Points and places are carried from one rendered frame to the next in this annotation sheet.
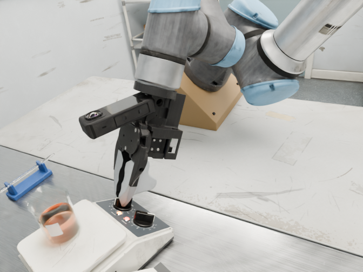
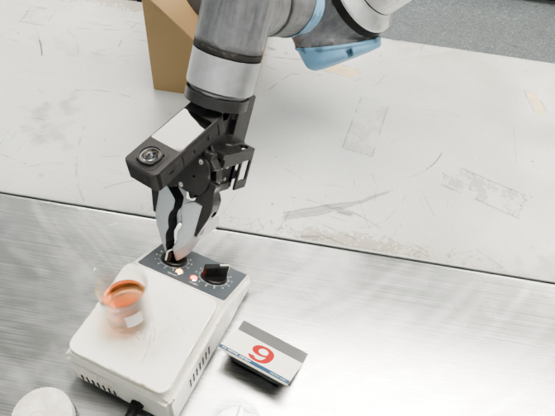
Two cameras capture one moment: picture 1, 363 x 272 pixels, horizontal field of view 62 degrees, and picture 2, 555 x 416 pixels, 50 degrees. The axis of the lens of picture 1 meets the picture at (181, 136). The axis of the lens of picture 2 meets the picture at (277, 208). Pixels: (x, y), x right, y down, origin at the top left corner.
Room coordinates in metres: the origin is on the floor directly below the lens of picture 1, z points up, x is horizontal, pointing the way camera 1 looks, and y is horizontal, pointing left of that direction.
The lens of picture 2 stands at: (-0.01, 0.19, 1.58)
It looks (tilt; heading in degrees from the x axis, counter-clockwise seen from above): 53 degrees down; 332
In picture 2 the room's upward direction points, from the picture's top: 6 degrees clockwise
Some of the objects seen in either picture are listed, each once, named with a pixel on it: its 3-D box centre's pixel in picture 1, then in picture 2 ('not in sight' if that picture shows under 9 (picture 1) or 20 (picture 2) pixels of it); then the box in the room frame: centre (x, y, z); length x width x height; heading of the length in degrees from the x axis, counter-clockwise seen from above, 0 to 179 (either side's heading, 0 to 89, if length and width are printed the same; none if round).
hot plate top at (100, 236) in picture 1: (72, 241); (145, 324); (0.29, 0.18, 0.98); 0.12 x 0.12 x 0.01; 43
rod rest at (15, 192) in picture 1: (27, 178); not in sight; (0.54, 0.35, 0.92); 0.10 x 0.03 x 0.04; 144
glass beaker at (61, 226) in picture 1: (55, 214); (123, 298); (0.31, 0.19, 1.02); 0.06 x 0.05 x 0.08; 35
